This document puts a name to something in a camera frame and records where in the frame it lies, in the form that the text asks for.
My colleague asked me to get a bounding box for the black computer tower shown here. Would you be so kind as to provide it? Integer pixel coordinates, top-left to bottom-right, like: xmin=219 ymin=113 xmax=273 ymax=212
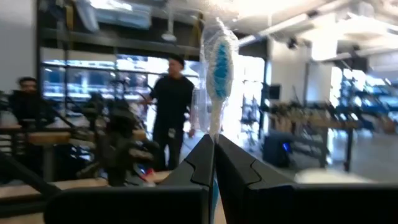
xmin=263 ymin=130 xmax=294 ymax=169

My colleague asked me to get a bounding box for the blue toothbrush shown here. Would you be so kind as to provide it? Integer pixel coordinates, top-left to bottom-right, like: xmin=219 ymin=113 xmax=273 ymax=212
xmin=190 ymin=17 xmax=240 ymax=224

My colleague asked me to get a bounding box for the black metal table frame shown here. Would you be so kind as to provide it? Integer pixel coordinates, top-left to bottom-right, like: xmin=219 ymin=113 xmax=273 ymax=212
xmin=0 ymin=149 xmax=63 ymax=218

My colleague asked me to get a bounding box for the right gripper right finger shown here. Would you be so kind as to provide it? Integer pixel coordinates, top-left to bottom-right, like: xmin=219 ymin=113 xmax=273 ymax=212
xmin=215 ymin=133 xmax=398 ymax=224

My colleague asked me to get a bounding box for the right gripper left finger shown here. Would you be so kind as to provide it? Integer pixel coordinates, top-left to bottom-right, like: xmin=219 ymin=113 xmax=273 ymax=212
xmin=43 ymin=134 xmax=216 ymax=224

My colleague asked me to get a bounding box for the wooden workbench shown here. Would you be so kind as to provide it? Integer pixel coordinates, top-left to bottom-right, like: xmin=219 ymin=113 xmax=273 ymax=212
xmin=269 ymin=105 xmax=361 ymax=174

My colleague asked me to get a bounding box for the person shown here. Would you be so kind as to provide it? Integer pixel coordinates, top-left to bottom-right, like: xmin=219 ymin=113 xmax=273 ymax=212
xmin=7 ymin=77 xmax=57 ymax=125
xmin=141 ymin=54 xmax=197 ymax=172

